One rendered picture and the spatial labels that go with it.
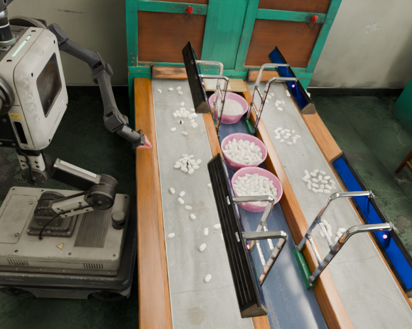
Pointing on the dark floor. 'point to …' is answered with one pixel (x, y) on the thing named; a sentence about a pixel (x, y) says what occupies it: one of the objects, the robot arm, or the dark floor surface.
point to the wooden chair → (411, 166)
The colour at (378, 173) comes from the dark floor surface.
